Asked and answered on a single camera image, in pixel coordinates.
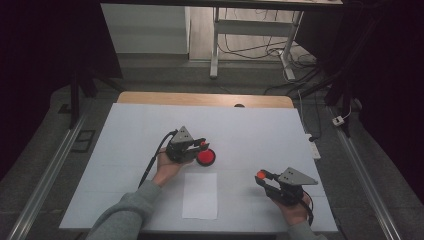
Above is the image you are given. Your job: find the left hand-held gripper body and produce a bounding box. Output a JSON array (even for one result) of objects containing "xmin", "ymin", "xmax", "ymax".
[{"xmin": 165, "ymin": 125, "xmax": 201, "ymax": 164}]

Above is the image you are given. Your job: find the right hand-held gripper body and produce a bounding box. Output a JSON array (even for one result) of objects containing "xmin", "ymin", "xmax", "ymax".
[{"xmin": 268, "ymin": 167, "xmax": 319, "ymax": 207}]

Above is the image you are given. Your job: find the round red ink pad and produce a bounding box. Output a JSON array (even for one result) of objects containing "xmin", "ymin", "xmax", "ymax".
[{"xmin": 195, "ymin": 148, "xmax": 217, "ymax": 168}]

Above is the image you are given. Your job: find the person's right hand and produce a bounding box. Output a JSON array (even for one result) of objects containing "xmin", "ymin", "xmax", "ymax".
[{"xmin": 274, "ymin": 194, "xmax": 314, "ymax": 228}]

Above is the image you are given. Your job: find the person's left hand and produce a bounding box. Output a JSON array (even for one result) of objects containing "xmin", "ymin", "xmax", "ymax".
[{"xmin": 151, "ymin": 149, "xmax": 194, "ymax": 188}]

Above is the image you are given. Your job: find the large white table cover sheet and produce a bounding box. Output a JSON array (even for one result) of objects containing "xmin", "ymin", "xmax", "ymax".
[{"xmin": 59, "ymin": 102, "xmax": 339, "ymax": 233}]

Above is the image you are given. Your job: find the white paper sheet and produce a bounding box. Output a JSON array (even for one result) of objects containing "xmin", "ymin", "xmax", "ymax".
[{"xmin": 181, "ymin": 172, "xmax": 219, "ymax": 221}]

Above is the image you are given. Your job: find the white power strip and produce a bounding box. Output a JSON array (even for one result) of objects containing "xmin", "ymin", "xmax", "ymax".
[{"xmin": 304, "ymin": 133, "xmax": 322, "ymax": 160}]

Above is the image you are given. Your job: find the black metal stand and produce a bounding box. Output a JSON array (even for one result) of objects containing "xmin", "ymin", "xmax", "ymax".
[
  {"xmin": 289, "ymin": 64, "xmax": 363, "ymax": 138},
  {"xmin": 68, "ymin": 64, "xmax": 125, "ymax": 130}
]

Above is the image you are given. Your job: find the white cabinet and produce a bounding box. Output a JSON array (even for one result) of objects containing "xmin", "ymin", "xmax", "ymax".
[{"xmin": 100, "ymin": 3, "xmax": 191, "ymax": 55}]

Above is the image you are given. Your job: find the dark curtain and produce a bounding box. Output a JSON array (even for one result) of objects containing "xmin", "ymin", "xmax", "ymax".
[
  {"xmin": 295, "ymin": 0, "xmax": 424, "ymax": 204},
  {"xmin": 0, "ymin": 0, "xmax": 123, "ymax": 183}
]

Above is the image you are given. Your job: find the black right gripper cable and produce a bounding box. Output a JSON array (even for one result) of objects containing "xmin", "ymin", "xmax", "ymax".
[{"xmin": 301, "ymin": 190, "xmax": 315, "ymax": 227}]

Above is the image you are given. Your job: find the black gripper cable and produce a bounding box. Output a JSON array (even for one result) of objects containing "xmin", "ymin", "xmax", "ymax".
[
  {"xmin": 301, "ymin": 190, "xmax": 315, "ymax": 227},
  {"xmin": 138, "ymin": 129, "xmax": 179, "ymax": 189}
]

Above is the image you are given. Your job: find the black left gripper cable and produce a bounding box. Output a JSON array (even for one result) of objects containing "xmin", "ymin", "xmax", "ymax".
[{"xmin": 138, "ymin": 129, "xmax": 179, "ymax": 189}]

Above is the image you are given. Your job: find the aluminium floor rail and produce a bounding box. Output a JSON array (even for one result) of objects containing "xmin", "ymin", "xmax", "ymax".
[
  {"xmin": 6, "ymin": 113, "xmax": 89, "ymax": 240},
  {"xmin": 328, "ymin": 106, "xmax": 403, "ymax": 240}
]

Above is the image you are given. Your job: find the thick black floor cable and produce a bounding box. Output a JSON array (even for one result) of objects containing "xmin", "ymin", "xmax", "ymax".
[{"xmin": 263, "ymin": 66, "xmax": 323, "ymax": 97}]

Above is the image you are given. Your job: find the black rectangular floor frame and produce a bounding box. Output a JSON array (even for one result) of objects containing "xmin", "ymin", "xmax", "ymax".
[{"xmin": 70, "ymin": 129, "xmax": 97, "ymax": 154}]

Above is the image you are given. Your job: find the tangle of floor cables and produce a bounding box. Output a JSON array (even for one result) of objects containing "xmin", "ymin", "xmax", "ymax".
[{"xmin": 218, "ymin": 8, "xmax": 318, "ymax": 68}]

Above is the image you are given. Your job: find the white desk frame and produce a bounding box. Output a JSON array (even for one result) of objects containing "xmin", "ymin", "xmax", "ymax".
[{"xmin": 209, "ymin": 6, "xmax": 305, "ymax": 82}]

